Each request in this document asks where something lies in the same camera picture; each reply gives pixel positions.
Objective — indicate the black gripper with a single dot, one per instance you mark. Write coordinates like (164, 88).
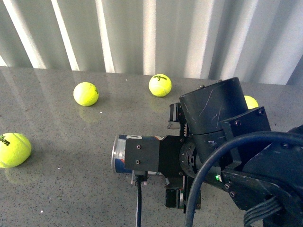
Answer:
(179, 160)

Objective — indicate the Wilson tennis ball can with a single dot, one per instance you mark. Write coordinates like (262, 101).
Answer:
(118, 154)

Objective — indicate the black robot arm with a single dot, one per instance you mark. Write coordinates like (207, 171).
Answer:
(224, 143)

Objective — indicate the far Wilson tennis ball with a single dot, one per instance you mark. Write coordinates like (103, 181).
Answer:
(160, 85)

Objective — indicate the wilson tennis ball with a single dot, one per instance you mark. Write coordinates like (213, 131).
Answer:
(15, 148)
(160, 85)

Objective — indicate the rightmost tennis ball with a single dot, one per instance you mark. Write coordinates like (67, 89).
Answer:
(251, 102)

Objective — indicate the middle plain tennis ball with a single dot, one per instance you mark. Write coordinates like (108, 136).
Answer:
(86, 94)

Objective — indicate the near Wilson tennis ball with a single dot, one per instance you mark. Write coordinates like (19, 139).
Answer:
(15, 148)

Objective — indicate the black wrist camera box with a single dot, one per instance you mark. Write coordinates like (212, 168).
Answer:
(142, 157)

